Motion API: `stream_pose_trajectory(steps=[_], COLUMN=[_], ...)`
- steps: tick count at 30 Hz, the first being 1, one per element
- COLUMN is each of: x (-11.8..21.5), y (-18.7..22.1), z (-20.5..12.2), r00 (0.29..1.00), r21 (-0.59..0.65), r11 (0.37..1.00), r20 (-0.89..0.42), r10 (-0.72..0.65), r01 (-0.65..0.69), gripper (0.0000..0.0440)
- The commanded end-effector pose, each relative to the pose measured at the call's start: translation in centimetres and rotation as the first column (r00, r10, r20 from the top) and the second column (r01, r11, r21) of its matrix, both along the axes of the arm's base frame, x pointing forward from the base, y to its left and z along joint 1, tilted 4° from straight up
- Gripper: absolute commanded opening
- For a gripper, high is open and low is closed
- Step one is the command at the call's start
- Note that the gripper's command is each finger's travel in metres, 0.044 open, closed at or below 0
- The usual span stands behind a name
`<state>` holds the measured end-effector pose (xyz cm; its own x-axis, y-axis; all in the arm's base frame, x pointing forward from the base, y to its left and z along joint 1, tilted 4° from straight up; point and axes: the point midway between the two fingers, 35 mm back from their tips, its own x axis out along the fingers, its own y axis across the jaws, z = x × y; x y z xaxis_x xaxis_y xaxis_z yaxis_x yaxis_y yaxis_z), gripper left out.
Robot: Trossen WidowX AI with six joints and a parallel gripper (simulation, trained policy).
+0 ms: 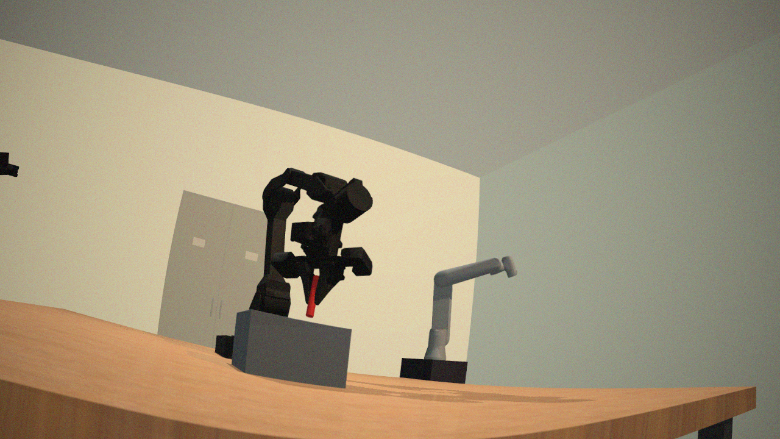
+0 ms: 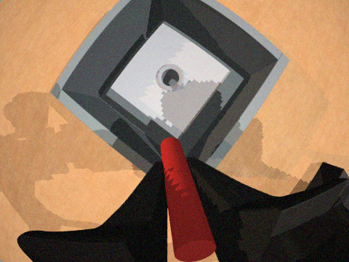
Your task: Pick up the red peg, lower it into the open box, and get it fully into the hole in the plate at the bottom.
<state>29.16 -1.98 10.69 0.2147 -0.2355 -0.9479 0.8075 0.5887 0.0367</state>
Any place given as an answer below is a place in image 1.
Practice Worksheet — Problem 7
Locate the red peg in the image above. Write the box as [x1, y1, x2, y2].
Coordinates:
[306, 275, 319, 318]

